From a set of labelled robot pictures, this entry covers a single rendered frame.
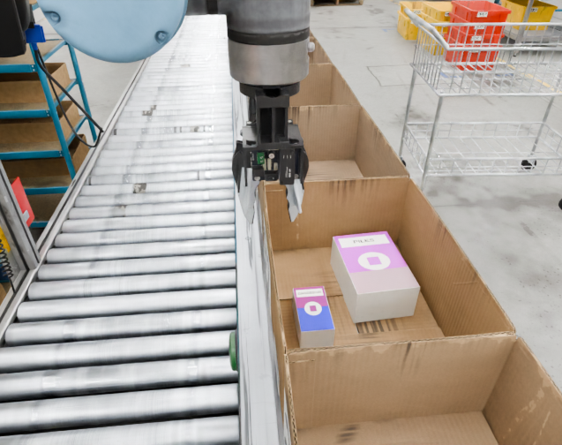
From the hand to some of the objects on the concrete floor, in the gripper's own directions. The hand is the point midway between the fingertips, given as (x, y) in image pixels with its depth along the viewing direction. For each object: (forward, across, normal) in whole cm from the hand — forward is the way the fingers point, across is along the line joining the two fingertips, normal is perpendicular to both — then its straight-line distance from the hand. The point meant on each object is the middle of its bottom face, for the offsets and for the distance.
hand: (271, 211), depth 64 cm
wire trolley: (+111, +140, +180) cm, 253 cm away
